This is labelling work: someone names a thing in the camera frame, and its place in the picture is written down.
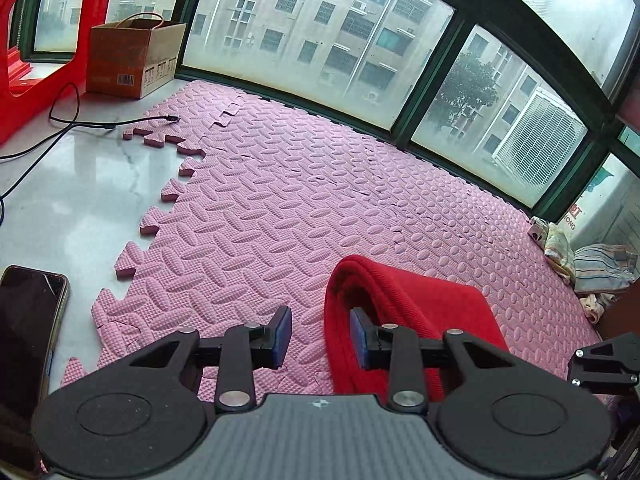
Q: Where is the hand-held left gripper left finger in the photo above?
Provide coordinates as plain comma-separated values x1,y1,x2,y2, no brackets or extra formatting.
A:
115,306,293,414

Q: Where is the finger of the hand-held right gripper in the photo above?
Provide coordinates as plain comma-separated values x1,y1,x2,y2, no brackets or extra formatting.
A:
567,332,640,396

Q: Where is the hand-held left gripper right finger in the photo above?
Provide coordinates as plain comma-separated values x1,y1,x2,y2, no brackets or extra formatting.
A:
349,308,526,413

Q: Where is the red cloth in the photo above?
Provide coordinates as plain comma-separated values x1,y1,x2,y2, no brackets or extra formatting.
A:
324,255,511,403

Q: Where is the beige patterned cloth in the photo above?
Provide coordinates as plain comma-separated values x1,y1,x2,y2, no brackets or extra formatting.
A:
580,292,617,324

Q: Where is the striped cloth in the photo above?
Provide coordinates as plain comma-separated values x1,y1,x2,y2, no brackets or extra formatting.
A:
572,244,635,295

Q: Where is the yellow white cloth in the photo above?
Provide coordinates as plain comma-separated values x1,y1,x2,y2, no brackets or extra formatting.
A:
542,222,577,286

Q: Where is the pink foam puzzle mat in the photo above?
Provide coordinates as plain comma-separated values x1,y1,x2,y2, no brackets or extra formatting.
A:
60,80,608,403

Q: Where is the white floral cloth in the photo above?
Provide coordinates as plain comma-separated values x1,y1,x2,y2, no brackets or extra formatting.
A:
529,216,552,247

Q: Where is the white printed box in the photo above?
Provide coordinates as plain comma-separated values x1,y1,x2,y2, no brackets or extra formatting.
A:
565,157,640,261

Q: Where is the white air conditioner cage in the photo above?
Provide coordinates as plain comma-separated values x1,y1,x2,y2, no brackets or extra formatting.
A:
492,87,588,197

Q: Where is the black smartphone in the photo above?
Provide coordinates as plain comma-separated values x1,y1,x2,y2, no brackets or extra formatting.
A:
0,266,70,478

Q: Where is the green tree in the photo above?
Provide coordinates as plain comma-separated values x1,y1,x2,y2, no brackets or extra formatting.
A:
430,50,501,137

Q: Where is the grey apartment building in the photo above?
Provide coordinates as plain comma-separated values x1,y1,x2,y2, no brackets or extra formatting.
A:
107,0,538,156

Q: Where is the brown cardboard box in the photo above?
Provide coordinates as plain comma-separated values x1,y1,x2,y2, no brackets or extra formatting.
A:
86,12,187,100

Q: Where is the red plastic stool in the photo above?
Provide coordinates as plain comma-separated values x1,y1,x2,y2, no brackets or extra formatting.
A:
0,0,121,146

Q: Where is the black cable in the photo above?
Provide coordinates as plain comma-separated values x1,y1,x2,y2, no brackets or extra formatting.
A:
0,82,181,223

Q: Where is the dark green window frame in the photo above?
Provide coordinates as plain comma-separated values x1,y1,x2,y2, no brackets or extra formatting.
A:
0,0,640,223

